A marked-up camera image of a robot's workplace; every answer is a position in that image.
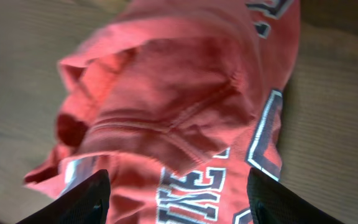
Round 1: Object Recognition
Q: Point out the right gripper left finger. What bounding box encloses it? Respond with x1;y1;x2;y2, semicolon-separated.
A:
17;169;111;224

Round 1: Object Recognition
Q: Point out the red printed t-shirt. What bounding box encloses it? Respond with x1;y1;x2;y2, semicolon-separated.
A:
24;0;300;223

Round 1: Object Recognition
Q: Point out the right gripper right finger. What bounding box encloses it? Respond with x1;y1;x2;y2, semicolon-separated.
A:
247;168;344;224

